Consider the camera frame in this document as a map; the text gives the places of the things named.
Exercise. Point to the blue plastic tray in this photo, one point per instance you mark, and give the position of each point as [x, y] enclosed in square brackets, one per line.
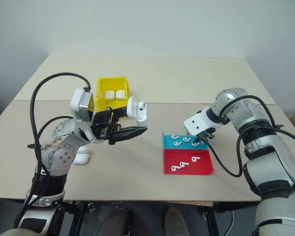
[169, 143]

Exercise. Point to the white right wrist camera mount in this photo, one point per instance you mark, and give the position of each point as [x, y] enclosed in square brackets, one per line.
[196, 121]

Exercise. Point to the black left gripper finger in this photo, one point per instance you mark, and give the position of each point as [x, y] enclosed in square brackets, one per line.
[120, 111]
[127, 134]

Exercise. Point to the white earbud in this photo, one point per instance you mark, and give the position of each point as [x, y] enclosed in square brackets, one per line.
[178, 143]
[174, 168]
[195, 144]
[140, 105]
[184, 164]
[174, 136]
[195, 159]
[186, 139]

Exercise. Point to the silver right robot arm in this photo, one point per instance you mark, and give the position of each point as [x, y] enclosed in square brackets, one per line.
[260, 147]

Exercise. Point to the red plastic tray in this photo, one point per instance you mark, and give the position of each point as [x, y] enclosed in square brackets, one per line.
[186, 169]

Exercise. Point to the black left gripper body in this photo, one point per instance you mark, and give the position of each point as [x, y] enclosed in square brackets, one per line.
[100, 125]

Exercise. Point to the white earbud case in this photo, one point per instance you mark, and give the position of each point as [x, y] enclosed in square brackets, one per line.
[110, 95]
[81, 159]
[120, 94]
[142, 116]

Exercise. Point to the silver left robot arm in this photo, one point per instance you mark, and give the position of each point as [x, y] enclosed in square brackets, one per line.
[61, 157]

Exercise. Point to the closed white earbud case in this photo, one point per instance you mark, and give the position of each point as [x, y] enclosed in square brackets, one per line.
[81, 159]
[120, 94]
[110, 95]

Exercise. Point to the yellow plastic bin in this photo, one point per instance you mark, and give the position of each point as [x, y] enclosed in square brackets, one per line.
[100, 98]

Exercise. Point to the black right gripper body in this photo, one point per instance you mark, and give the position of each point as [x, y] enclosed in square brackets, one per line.
[206, 135]

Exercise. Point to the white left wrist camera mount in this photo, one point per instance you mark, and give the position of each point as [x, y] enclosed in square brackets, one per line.
[76, 102]

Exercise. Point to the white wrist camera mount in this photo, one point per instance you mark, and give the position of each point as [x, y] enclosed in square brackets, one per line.
[196, 121]
[76, 102]

